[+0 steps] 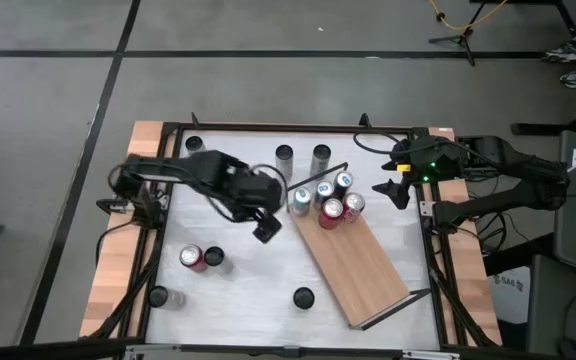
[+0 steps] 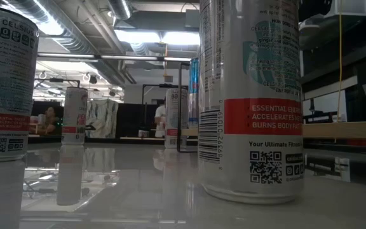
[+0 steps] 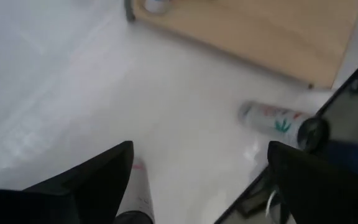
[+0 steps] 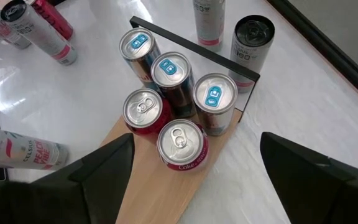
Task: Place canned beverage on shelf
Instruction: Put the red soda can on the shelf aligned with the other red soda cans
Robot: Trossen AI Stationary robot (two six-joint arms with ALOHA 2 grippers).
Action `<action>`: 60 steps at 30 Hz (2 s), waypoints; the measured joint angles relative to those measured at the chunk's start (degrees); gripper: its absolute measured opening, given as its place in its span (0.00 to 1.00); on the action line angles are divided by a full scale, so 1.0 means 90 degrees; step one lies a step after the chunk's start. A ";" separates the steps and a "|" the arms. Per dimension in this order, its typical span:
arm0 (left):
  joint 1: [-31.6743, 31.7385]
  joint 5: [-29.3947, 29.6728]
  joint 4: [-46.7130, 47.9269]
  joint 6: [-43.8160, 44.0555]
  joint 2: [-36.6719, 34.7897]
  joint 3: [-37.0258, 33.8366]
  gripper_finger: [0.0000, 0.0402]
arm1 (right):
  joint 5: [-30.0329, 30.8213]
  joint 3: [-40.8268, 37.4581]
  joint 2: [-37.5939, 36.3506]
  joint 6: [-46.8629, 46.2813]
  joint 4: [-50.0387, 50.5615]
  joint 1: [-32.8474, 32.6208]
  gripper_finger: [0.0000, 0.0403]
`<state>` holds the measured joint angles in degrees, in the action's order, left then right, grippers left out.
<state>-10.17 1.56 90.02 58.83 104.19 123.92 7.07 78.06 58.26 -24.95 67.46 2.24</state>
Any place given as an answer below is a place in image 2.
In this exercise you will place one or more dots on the person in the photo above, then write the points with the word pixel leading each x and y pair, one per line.
pixel 51 121
pixel 160 117

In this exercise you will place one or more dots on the silver blue Red Bull can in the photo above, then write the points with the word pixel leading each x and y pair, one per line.
pixel 194 95

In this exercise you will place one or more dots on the white patterned cloth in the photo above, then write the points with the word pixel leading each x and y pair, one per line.
pixel 102 117

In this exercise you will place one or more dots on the white Celsius energy drink can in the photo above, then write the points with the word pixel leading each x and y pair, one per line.
pixel 172 111
pixel 74 117
pixel 5 95
pixel 249 121

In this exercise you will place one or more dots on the silver spiral ventilation duct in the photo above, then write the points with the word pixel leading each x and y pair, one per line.
pixel 71 38

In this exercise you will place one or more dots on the long ceiling light tube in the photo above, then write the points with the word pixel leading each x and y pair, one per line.
pixel 75 55

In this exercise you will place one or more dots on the white hanging box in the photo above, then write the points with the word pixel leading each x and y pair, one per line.
pixel 351 8

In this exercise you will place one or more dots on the wooden shelf with black frame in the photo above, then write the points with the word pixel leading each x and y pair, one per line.
pixel 345 130

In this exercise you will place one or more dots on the bright ceiling light panel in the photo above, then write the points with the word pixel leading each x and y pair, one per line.
pixel 157 37

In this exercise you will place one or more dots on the black partition panel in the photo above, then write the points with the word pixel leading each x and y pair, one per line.
pixel 135 119

